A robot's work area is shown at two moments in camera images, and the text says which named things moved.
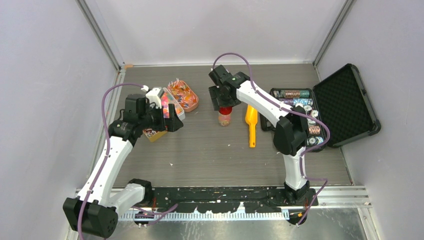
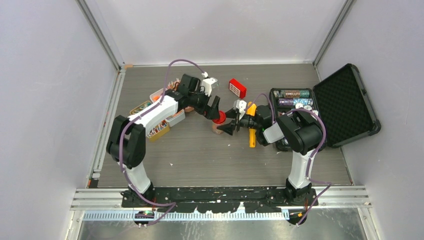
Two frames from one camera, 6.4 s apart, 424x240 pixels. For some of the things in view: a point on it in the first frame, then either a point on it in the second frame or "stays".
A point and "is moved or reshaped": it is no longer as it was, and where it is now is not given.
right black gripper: x=213 y=91 to x=229 y=128
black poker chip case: x=340 y=102 stays
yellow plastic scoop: x=251 y=118 stays
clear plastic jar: x=224 y=120 is moved or reshaped
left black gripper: x=173 y=123 to x=211 y=112
